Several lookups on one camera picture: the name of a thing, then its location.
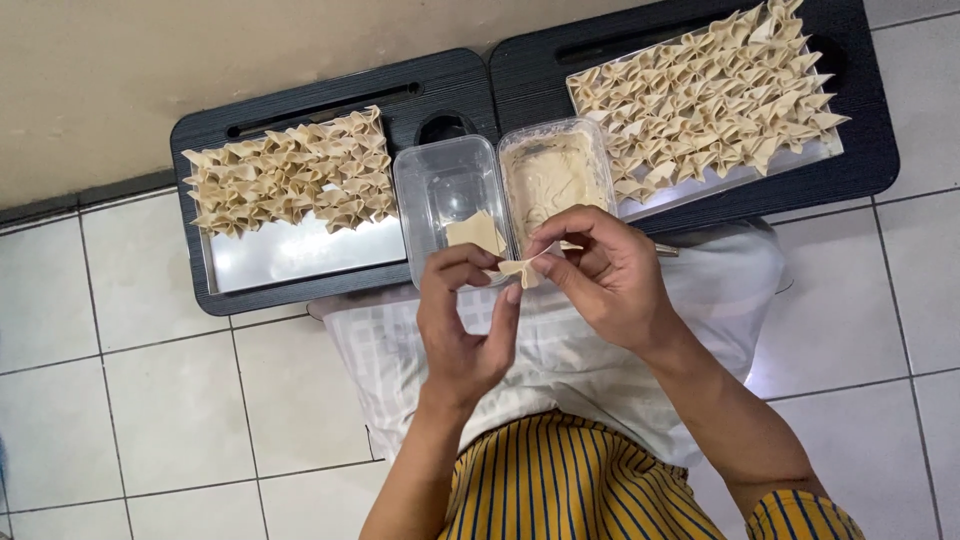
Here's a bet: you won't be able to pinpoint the person's left hand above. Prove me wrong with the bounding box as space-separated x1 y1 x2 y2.
416 243 525 406

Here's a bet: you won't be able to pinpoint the person's right hand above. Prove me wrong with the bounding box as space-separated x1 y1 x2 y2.
523 204 678 361

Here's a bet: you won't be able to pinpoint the dough wrapper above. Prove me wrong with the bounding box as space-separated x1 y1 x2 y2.
497 251 564 291

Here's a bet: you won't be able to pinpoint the white checked cloth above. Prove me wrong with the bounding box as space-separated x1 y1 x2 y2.
306 219 796 471

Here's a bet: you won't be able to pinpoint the flat square dough wrappers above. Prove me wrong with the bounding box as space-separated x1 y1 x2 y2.
445 209 509 257

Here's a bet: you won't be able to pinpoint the beige filling paste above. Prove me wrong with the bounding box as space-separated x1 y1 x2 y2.
502 133 610 238

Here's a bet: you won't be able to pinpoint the clear plastic container with filling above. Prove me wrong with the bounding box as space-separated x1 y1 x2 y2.
496 117 621 250

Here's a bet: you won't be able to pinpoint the yellow striped clothing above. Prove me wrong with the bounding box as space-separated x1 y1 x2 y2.
437 410 868 540

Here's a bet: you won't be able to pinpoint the full metal tray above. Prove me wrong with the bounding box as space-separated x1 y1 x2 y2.
565 13 846 223

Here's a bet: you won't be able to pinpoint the half-filled metal tray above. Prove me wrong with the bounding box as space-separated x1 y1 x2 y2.
196 112 411 296

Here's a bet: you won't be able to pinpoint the large group of folded dumplings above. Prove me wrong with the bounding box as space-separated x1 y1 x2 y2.
567 0 852 205

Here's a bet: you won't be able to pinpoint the black lap table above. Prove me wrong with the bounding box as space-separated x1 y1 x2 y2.
487 0 901 238
169 48 501 318

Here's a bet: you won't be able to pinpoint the small group of folded dumplings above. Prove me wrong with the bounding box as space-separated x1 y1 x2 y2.
181 105 399 239

